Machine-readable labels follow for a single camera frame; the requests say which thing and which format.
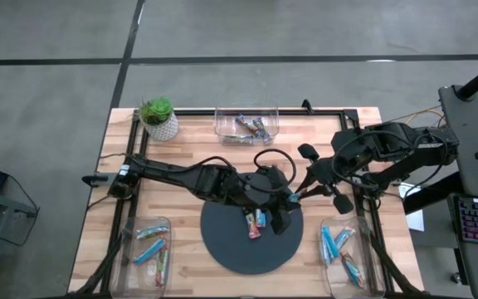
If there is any white paper sheet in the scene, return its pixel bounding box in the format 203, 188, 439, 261
404, 209, 426, 233
398, 182, 422, 199

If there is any succulent in white patterned pot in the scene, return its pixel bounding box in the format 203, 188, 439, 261
138, 97, 180, 142

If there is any yellow cable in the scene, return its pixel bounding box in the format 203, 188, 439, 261
404, 108, 446, 128

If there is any red and green granola bar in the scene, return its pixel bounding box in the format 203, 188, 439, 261
154, 247, 169, 288

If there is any teal granola bar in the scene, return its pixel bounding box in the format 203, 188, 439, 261
134, 225, 169, 241

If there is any dark round plate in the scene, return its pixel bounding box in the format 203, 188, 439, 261
200, 194, 305, 276

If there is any clear plastic bin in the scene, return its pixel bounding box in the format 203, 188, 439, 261
213, 105, 280, 146
110, 215, 173, 299
319, 215, 388, 299

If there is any black looped gripper cable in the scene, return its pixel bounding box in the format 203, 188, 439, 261
330, 164, 373, 192
253, 148, 297, 194

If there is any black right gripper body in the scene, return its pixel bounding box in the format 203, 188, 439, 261
313, 156, 342, 188

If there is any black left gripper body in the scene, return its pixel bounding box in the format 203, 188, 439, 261
245, 168, 294, 211

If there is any dark grey workstation desk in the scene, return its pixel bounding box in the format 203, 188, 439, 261
437, 85, 478, 299

